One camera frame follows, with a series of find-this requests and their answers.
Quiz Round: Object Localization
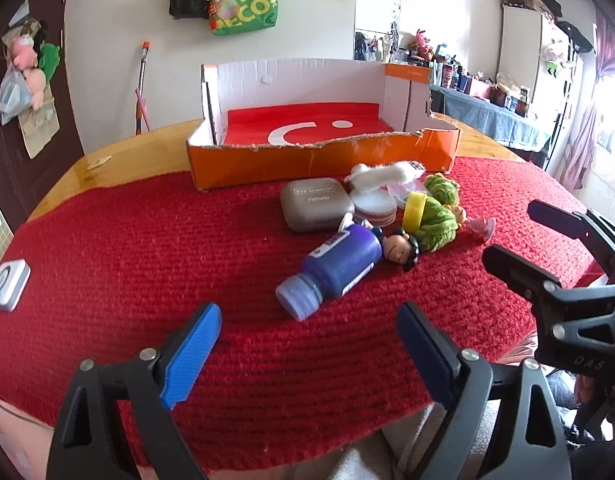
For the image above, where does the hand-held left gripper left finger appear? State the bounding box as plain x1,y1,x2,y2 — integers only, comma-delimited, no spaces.
46,302,223,480

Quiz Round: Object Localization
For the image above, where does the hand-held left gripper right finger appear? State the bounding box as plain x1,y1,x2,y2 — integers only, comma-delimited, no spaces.
396,302,573,480

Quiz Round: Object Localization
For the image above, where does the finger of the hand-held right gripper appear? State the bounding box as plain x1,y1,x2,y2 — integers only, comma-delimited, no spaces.
481,244,615,377
527,199,615,286

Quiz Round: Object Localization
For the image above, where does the green fuzzy suction cup doll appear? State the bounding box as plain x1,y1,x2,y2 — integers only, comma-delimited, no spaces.
412,202,497,253

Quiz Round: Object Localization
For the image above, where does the green fuzzy toy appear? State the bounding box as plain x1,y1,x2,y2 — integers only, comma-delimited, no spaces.
423,172,461,206

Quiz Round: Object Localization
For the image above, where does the black haired doll figurine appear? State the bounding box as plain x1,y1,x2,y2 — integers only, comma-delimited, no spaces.
339,212,421,272

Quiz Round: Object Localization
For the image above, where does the yellow plastic roll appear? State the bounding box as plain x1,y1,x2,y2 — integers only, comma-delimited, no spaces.
401,191,429,233

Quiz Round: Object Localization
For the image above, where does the purple plastic bottle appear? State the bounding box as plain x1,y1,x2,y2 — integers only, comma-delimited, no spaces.
276,222,383,322

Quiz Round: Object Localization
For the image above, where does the small clear plastic box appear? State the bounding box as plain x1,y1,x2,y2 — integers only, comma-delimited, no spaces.
387,180,428,211

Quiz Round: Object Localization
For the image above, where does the white round compact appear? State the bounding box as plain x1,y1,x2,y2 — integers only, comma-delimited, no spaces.
348,185,398,225

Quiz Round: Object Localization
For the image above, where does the white fluffy bunny hair clip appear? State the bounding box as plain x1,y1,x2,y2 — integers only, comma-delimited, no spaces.
345,159,427,195

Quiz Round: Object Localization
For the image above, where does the grey eyeshadow case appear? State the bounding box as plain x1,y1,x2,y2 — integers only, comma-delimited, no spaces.
280,178,357,232

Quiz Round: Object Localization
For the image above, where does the orange cardboard box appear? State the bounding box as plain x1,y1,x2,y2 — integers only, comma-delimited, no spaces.
186,57,461,193

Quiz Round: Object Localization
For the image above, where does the pink curtain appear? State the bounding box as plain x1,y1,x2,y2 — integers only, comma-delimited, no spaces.
560,10,615,191

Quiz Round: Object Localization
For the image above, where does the red knitted mat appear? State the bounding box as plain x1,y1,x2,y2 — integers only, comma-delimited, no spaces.
0,155,608,471

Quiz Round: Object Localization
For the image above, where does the person's grey clothing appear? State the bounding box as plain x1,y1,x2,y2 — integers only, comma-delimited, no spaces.
332,400,458,480

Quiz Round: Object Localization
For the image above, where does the cloth covered side table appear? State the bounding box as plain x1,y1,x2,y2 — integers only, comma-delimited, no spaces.
430,85,553,151

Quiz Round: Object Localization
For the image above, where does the white green plush toy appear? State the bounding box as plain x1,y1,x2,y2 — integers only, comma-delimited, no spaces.
540,40,571,76

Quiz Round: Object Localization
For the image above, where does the cluttered side table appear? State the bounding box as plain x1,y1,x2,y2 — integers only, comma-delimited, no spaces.
355,25,533,111

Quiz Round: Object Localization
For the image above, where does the white wardrobe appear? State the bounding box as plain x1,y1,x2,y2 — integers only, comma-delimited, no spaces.
497,2,583,111

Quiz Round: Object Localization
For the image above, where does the white square device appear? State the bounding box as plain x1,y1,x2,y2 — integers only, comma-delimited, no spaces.
0,258,32,312

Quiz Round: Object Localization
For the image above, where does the pink plush rabbit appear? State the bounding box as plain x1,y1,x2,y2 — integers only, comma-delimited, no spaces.
410,30,435,61

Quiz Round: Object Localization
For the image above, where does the pink plastic stick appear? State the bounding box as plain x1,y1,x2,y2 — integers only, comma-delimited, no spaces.
134,89,152,128

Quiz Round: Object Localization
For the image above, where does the beige paper bag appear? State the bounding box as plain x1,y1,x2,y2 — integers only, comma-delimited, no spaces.
18,100,60,160

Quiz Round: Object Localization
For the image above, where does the dark brown door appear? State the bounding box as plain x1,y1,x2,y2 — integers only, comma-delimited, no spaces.
0,0,85,231

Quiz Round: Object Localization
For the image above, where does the pink plush toy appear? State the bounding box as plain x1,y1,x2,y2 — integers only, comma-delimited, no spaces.
23,67,48,110
7,35,40,70

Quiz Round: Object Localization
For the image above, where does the clear plastic bag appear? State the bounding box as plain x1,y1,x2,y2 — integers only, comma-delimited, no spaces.
0,67,33,126

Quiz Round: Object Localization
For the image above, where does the green tote bag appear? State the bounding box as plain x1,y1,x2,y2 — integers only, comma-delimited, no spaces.
208,0,279,37

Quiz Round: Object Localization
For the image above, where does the mop handle with orange tip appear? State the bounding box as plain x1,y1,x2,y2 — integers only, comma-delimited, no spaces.
136,41,152,136

